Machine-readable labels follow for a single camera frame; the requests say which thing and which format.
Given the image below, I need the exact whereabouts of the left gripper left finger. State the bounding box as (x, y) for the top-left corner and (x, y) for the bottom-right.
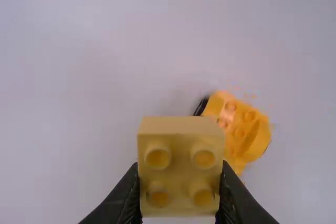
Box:
(77, 160), (144, 224)

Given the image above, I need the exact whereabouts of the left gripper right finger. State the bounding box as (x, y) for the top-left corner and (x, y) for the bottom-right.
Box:
(214, 158), (264, 224)

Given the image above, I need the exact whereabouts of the pale yellow toy brick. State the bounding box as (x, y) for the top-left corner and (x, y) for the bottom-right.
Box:
(136, 115), (225, 218)

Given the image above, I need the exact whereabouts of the yellow toy car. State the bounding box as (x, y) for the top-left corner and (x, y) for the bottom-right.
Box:
(193, 90), (272, 178)

